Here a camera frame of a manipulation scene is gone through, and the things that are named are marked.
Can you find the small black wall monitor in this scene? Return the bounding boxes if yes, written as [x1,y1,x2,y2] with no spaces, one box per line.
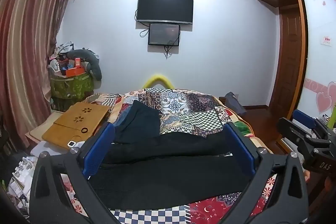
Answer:
[148,23,181,47]

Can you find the black pants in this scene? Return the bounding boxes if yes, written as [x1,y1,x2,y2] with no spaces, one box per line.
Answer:
[89,132,251,210]

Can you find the pink heart wall sticker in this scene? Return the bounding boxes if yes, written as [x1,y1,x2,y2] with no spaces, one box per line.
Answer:
[303,78,336,113]

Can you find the yellow curved headboard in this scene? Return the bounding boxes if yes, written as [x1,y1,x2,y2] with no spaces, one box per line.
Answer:
[142,74,174,89]

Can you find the grey neck pillow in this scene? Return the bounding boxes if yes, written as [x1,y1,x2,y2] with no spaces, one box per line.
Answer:
[67,49,102,81]

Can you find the large black wall television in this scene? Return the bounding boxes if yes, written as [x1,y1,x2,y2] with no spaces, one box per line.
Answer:
[136,0,194,24]

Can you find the folded dark teal garment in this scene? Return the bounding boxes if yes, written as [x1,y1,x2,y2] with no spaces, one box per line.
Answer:
[114,100,161,144]

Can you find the grey bag on floor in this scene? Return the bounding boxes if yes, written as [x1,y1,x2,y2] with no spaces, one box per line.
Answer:
[224,92,247,115]

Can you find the striped red curtain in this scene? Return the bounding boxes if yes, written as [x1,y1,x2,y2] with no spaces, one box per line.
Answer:
[1,0,68,148]

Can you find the green floral storage box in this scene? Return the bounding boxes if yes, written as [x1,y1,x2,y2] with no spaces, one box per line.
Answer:
[50,73,93,112]

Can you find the brown wooden door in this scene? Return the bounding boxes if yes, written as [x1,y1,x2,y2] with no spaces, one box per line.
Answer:
[269,5,304,119]

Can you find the patchwork patterned bedspread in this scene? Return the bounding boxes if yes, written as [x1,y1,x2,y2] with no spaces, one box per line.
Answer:
[60,88,277,224]

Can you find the orange box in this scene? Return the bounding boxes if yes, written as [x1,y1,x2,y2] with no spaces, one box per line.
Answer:
[66,68,85,77]

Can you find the person right hand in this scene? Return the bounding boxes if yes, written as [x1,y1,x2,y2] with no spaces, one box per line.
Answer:
[303,170,310,181]

